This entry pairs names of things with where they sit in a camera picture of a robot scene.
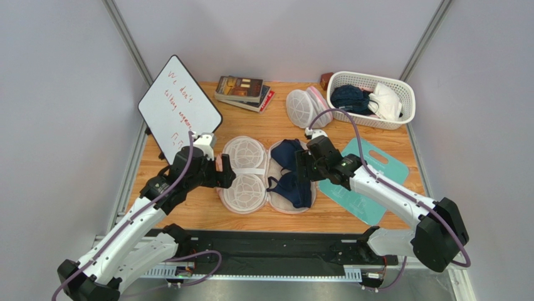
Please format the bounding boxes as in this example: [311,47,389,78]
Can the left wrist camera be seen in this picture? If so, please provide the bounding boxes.
[192,132,217,161]

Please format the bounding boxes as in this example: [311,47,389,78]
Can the purple cable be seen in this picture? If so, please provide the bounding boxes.
[51,130,223,301]
[308,108,472,293]

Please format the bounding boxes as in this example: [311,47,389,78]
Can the white bra in basket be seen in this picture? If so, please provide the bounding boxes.
[368,83,402,121]

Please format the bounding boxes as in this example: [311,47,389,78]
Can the floral mesh laundry bag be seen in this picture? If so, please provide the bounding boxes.
[217,136,317,214]

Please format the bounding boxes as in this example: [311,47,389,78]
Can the bottom red-spined book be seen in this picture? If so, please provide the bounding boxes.
[227,85,276,113]

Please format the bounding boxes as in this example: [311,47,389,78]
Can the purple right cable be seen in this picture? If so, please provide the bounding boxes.
[308,108,472,293]

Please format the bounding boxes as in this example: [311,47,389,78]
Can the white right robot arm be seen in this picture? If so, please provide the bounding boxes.
[295,135,471,272]

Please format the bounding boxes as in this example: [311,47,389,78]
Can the small brown wooden block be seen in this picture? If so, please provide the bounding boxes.
[319,72,334,91]

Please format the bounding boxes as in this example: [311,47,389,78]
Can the white plastic basket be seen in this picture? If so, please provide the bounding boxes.
[327,71,416,130]

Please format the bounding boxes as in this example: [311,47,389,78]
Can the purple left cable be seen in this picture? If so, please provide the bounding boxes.
[51,130,223,301]

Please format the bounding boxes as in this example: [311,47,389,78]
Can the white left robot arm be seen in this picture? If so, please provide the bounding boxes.
[51,146,236,300]

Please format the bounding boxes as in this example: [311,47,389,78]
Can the dark blue knit garment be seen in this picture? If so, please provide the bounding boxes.
[330,85,373,115]

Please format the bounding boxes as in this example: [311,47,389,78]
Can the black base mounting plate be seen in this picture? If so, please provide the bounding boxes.
[177,230,400,277]

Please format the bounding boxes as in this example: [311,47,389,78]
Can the white whiteboard with red writing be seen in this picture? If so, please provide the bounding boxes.
[138,55,223,164]

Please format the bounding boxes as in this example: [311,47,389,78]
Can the teal folding board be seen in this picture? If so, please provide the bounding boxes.
[318,138,415,226]

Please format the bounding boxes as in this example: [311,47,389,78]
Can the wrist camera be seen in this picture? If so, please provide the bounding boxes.
[305,127,328,140]
[192,132,217,161]

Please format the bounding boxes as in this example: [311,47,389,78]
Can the top dark book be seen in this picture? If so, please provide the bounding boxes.
[214,76,263,103]

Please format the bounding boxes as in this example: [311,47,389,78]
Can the navy blue bra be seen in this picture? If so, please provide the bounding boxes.
[266,139,312,209]

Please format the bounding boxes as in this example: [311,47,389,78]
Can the white round mesh laundry bag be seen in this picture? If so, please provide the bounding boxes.
[286,86,329,129]

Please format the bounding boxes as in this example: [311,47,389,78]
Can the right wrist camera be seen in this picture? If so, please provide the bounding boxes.
[305,127,328,140]

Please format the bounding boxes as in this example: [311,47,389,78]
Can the aluminium frame rail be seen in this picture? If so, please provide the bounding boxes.
[75,235,476,301]

